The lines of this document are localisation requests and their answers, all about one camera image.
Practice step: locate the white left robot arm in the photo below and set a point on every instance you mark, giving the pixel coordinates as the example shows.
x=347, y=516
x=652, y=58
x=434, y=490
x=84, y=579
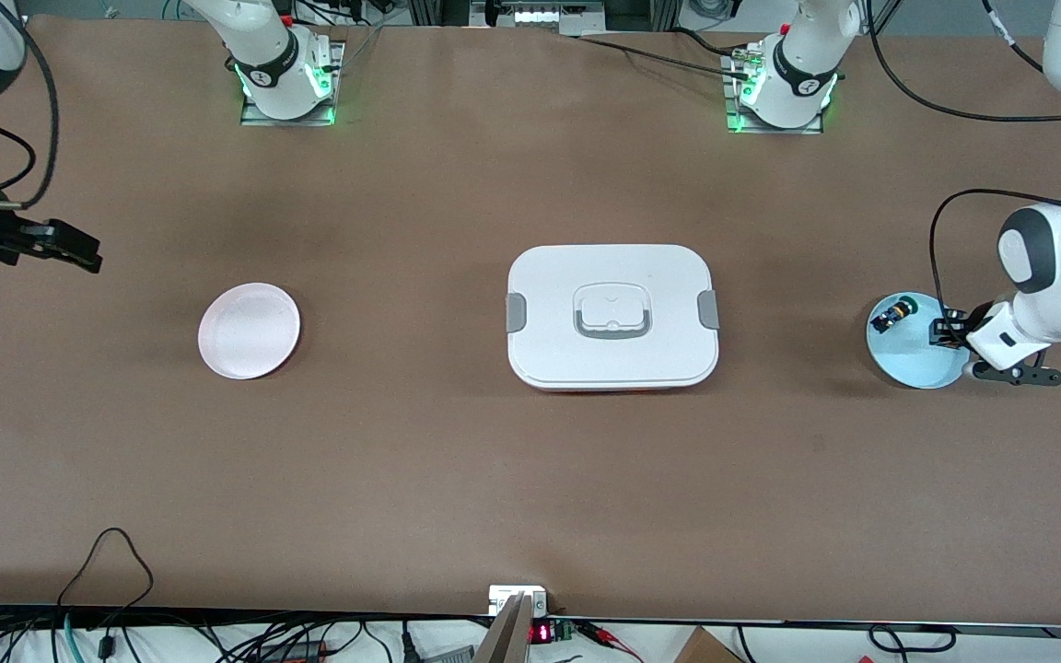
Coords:
x=1060, y=276

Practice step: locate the aluminium profile post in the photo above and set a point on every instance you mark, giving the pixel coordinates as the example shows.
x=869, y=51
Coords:
x=505, y=640

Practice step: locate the pink round plate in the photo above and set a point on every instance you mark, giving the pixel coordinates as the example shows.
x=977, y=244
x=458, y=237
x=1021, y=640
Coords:
x=245, y=336

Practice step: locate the white lit panel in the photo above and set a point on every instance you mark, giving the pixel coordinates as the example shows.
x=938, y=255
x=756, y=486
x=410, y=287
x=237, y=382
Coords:
x=549, y=16

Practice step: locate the red digit display module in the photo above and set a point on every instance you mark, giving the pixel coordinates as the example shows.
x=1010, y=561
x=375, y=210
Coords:
x=542, y=633

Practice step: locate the small green circuit board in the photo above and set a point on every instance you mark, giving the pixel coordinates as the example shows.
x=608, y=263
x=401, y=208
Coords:
x=565, y=632

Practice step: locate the light blue round plate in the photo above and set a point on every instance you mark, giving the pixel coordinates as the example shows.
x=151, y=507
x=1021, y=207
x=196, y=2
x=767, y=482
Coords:
x=908, y=354

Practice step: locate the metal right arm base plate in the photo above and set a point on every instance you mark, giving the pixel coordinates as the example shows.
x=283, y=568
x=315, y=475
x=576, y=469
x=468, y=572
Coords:
x=339, y=87

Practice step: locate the small aluminium bracket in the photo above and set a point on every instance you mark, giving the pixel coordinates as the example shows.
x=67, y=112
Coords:
x=503, y=599

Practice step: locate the brown cardboard piece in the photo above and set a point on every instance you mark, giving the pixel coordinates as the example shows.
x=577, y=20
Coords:
x=705, y=649

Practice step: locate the white lidded box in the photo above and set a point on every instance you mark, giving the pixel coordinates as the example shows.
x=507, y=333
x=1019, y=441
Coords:
x=613, y=354

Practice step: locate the black power adapter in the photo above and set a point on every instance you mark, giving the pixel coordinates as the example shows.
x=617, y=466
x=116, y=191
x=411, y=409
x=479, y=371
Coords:
x=296, y=652

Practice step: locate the small blue black part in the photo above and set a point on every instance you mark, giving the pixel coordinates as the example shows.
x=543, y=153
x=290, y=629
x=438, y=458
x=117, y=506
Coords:
x=890, y=316

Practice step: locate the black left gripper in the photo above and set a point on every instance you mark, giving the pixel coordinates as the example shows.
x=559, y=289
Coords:
x=946, y=331

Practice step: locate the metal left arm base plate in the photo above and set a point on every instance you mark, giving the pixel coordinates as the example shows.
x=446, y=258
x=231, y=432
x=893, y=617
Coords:
x=731, y=92

